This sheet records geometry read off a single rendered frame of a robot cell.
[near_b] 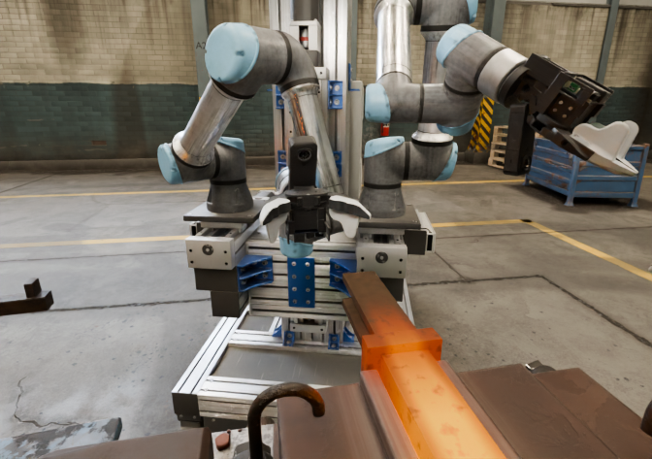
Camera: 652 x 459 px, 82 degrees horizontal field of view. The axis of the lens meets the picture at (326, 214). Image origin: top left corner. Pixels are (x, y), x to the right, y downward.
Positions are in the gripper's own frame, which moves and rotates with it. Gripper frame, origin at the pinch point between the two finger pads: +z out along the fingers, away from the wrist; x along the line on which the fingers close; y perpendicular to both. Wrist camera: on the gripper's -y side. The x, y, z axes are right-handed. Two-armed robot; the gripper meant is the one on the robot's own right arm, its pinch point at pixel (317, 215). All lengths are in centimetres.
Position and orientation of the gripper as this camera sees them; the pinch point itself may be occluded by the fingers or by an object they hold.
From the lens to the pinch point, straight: 51.0
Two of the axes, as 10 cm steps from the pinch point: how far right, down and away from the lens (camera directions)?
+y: 0.0, 9.6, 2.8
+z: 1.9, 2.8, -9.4
